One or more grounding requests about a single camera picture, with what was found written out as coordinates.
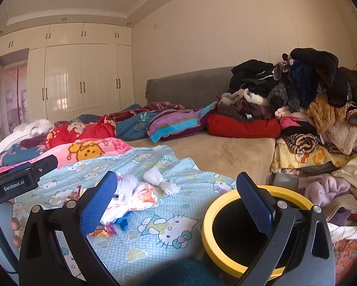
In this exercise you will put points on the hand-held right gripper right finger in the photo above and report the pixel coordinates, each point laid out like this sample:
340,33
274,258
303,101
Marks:
256,205

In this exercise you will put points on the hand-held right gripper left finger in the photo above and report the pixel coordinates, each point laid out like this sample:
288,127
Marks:
99,204

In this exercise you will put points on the colourful snack wrapper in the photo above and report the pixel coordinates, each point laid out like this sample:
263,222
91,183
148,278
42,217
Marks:
74,195

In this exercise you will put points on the shiny candy wrapper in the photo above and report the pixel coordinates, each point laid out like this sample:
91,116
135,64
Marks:
103,231

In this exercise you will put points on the blue plastic scrap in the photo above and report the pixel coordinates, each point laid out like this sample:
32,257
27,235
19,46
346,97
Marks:
121,222

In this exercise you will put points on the white foam fruit net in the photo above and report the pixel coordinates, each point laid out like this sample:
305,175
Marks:
127,186

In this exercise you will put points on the yellow-rimmed black bin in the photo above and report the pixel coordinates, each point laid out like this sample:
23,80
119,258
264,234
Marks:
208,232

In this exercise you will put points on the white frilly sock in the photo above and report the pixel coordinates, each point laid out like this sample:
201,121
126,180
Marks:
154,176

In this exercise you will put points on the person's left hand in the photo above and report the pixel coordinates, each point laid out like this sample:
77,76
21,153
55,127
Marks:
16,224

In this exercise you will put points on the grey box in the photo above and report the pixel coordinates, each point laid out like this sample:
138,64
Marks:
285,180

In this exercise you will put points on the pink cartoon blanket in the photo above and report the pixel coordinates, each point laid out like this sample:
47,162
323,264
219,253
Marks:
106,147

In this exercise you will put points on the light blue cartoon blanket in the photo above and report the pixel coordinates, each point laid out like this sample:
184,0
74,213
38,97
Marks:
130,256

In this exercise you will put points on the red cartoon blanket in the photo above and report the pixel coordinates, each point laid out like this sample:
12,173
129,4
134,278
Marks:
92,131

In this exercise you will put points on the lilac sweater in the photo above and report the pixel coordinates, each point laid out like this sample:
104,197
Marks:
330,187

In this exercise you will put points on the brown striped knit garment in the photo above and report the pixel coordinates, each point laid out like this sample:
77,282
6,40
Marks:
300,143

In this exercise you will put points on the red pillow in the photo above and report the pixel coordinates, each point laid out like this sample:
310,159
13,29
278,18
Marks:
241,126

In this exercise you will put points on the dark blue floral blanket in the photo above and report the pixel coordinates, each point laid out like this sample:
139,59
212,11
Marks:
130,125

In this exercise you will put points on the pink cartoon door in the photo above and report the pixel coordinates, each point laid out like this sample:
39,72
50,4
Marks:
14,95

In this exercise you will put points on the pink garment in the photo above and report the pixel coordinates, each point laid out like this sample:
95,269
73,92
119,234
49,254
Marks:
291,122

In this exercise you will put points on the beige knit sweater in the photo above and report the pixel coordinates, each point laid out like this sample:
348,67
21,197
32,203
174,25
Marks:
348,205

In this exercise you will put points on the person's teal trouser leg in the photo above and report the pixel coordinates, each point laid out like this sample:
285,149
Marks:
181,274

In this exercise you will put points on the pink horse print basket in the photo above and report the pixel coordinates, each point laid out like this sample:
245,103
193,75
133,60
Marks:
345,253

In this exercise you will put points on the cream fleece garment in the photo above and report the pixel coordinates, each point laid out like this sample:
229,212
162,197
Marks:
345,137

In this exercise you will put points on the purple striped blanket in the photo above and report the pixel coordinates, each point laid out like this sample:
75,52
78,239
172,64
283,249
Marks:
178,122

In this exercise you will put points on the maroon floral blanket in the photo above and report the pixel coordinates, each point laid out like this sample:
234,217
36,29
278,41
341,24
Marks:
160,107

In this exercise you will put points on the tan fluffy garment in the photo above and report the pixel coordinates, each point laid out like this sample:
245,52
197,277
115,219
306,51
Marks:
324,113

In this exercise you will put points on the white wardrobe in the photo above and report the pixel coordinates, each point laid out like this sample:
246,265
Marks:
77,74

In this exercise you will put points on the pile of dark clothes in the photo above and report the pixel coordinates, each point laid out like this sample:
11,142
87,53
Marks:
256,77

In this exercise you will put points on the grey headboard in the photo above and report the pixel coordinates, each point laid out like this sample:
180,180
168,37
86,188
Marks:
181,89

